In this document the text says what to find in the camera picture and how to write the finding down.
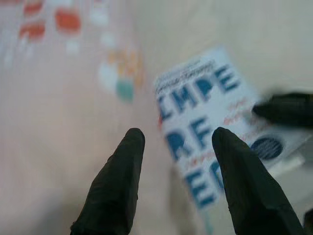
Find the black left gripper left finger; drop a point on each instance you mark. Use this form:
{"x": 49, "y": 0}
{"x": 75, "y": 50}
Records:
{"x": 112, "y": 191}

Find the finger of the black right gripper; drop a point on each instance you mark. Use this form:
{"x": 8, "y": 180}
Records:
{"x": 288, "y": 110}

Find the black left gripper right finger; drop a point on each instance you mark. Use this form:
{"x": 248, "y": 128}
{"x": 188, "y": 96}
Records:
{"x": 244, "y": 183}

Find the white book with blue letters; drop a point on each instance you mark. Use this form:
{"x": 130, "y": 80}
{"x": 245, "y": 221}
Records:
{"x": 195, "y": 110}

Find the pink dotted pillow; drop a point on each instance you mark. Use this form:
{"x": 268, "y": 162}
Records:
{"x": 49, "y": 110}

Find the bed with cream sheet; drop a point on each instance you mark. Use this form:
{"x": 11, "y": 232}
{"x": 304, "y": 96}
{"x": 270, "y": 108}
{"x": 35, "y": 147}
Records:
{"x": 244, "y": 24}

